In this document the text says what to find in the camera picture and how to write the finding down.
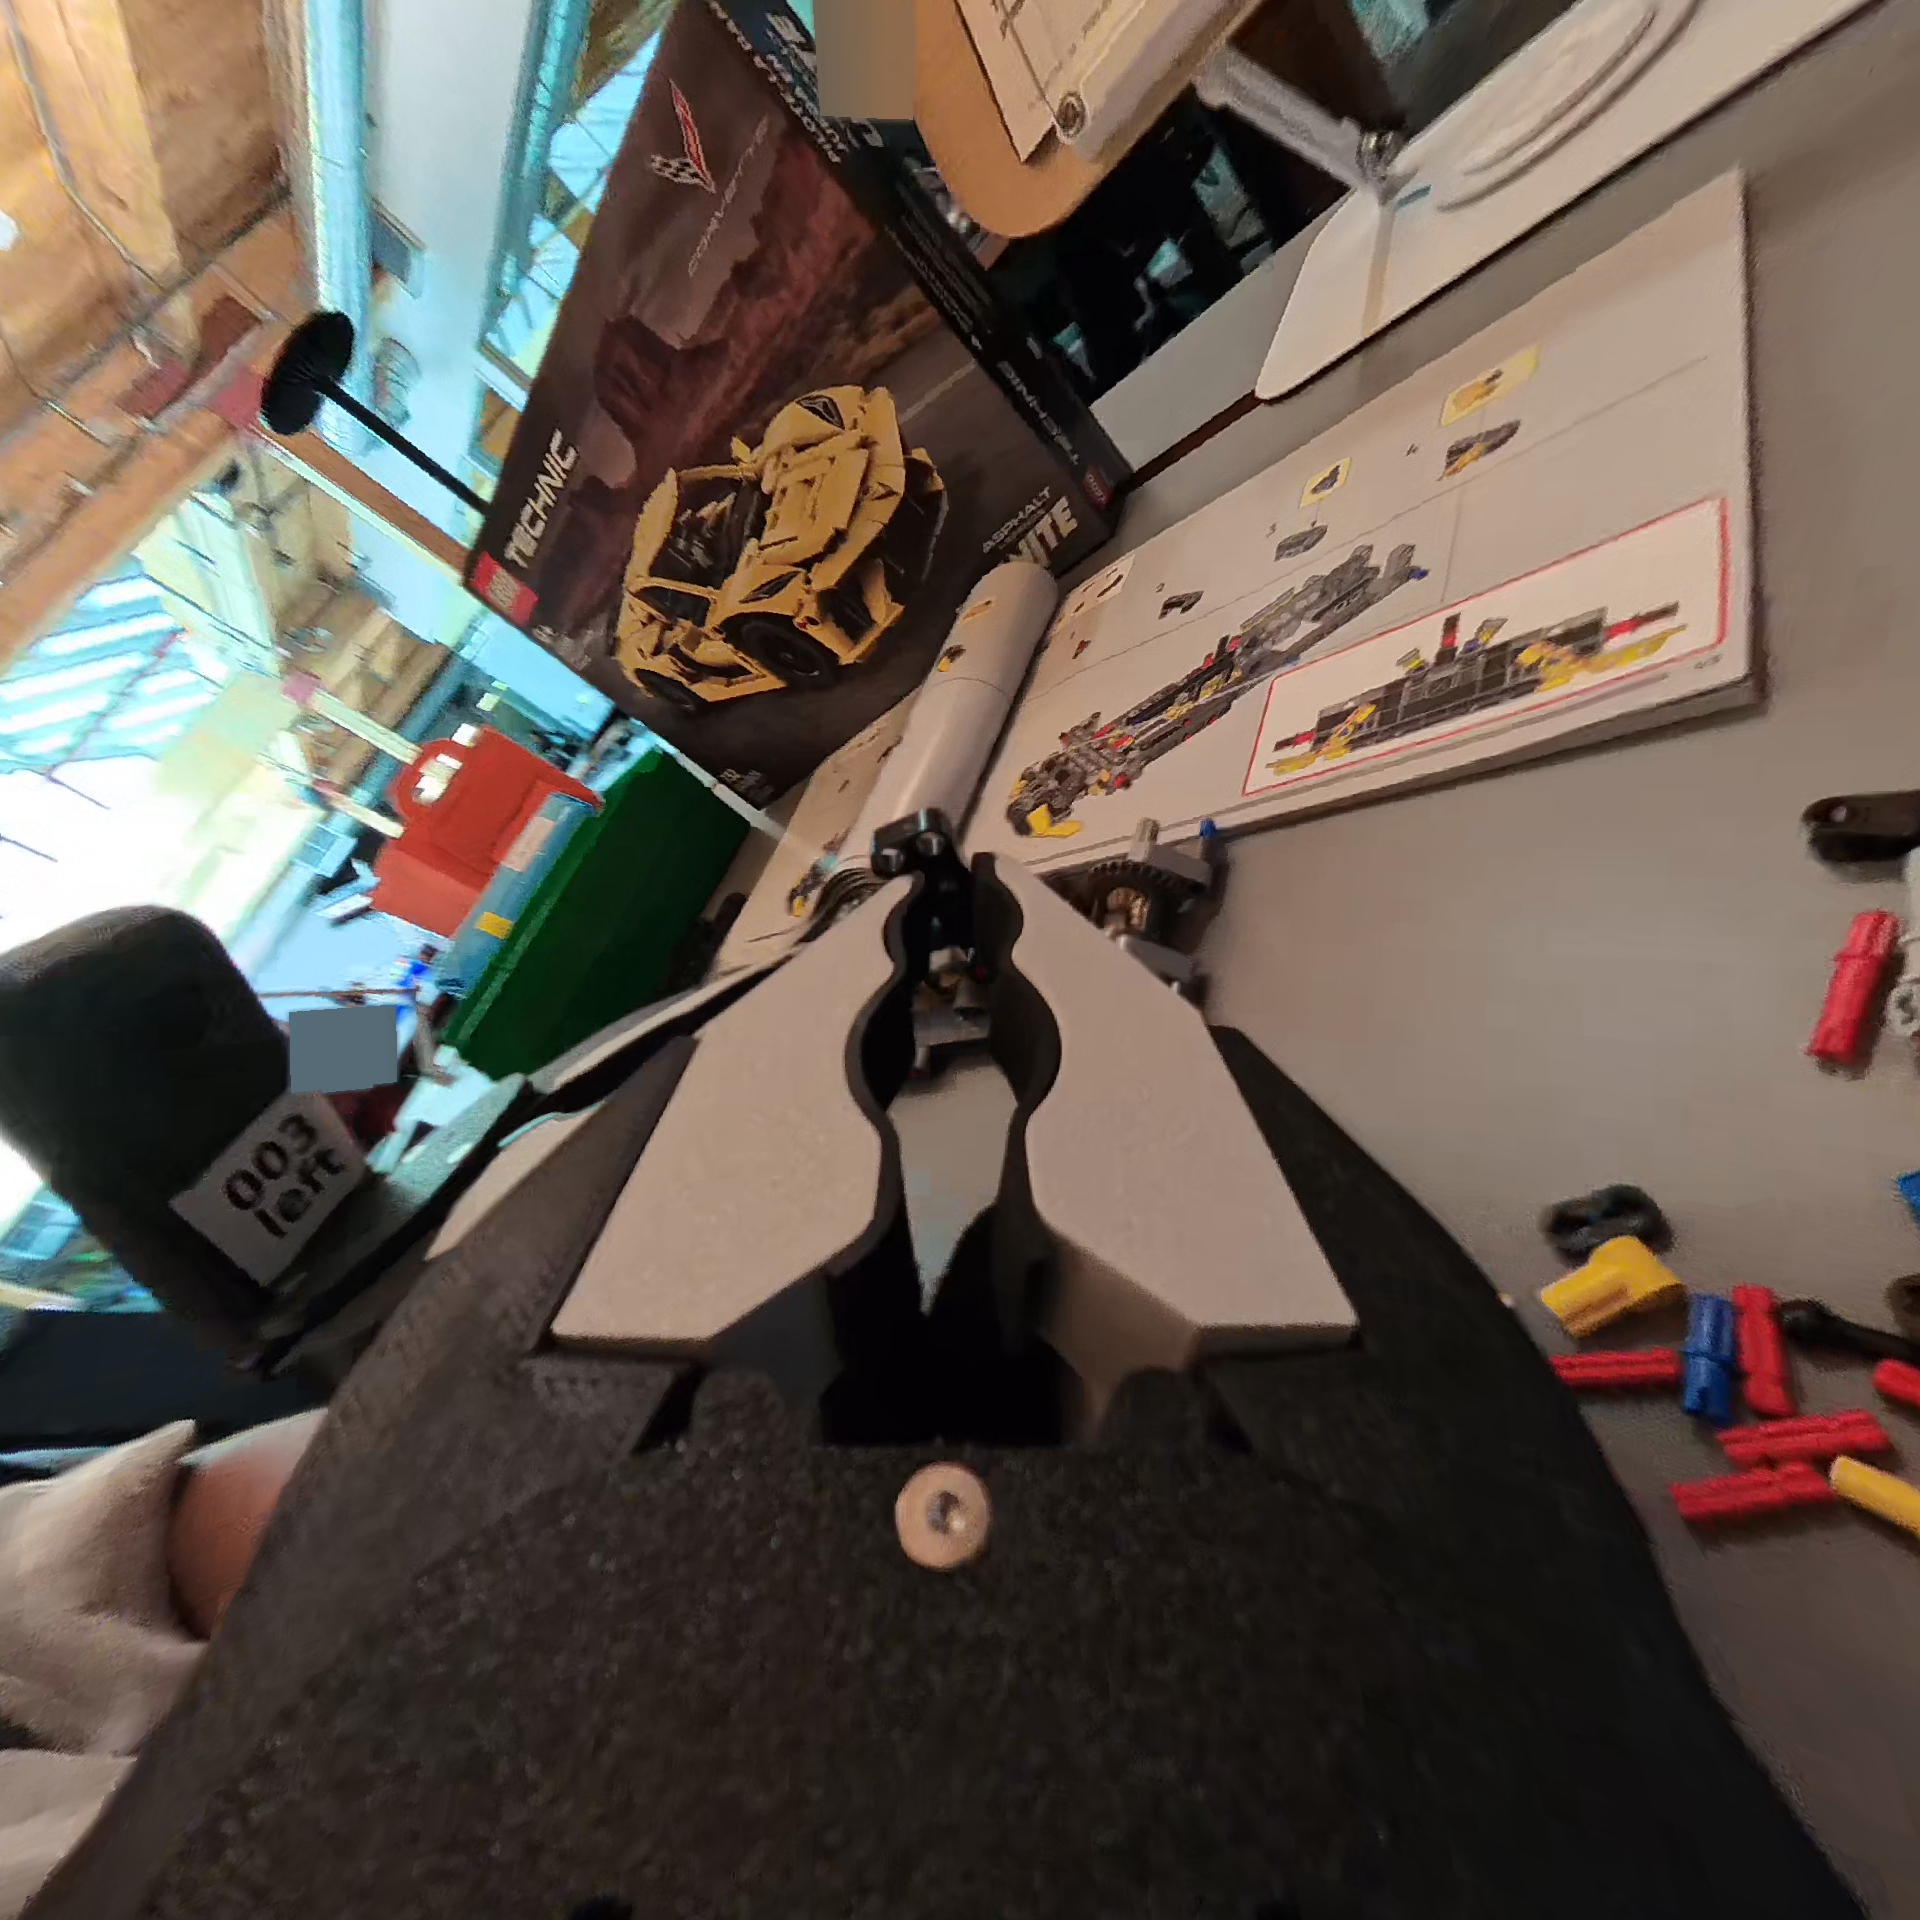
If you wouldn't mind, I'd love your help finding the partly built lego chassis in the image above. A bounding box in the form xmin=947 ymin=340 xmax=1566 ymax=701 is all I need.
xmin=902 ymin=816 xmax=1234 ymax=1080

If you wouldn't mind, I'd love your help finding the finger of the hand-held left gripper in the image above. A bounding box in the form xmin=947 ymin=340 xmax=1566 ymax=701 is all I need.
xmin=423 ymin=959 xmax=793 ymax=1262

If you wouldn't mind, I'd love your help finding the black disc floor lamp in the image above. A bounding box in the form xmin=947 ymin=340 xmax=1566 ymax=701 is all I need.
xmin=258 ymin=310 xmax=489 ymax=518

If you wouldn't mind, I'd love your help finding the pile of lego pins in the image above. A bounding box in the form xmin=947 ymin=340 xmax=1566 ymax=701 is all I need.
xmin=1537 ymin=786 xmax=1920 ymax=1548

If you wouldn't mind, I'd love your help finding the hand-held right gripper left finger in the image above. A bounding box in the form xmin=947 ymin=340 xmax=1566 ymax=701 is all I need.
xmin=548 ymin=871 xmax=926 ymax=1365

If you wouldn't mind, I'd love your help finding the wooden board with instruction sheet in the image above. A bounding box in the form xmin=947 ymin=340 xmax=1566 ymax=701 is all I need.
xmin=912 ymin=0 xmax=1278 ymax=242

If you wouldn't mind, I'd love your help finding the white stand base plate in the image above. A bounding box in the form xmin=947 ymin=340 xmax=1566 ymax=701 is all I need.
xmin=1201 ymin=0 xmax=1876 ymax=404

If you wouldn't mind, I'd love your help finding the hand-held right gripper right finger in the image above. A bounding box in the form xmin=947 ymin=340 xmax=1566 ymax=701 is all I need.
xmin=968 ymin=850 xmax=1362 ymax=1379

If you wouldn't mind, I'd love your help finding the lego instruction booklet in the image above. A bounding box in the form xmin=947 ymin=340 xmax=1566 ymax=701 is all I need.
xmin=720 ymin=164 xmax=1764 ymax=976

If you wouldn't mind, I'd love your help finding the orange tote bag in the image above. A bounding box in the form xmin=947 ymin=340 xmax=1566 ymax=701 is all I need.
xmin=368 ymin=727 xmax=602 ymax=939

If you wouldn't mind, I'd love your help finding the lego set box yellow car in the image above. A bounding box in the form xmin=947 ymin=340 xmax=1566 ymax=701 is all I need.
xmin=463 ymin=0 xmax=1135 ymax=812

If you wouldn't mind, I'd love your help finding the person's left forearm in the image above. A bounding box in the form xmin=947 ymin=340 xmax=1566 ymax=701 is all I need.
xmin=0 ymin=1411 xmax=337 ymax=1765

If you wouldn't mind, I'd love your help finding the teal plastic container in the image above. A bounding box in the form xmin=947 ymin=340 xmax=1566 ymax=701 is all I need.
xmin=478 ymin=795 xmax=606 ymax=939

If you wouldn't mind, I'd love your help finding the green plastic bin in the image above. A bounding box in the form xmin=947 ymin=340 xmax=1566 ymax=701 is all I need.
xmin=441 ymin=748 xmax=752 ymax=1080

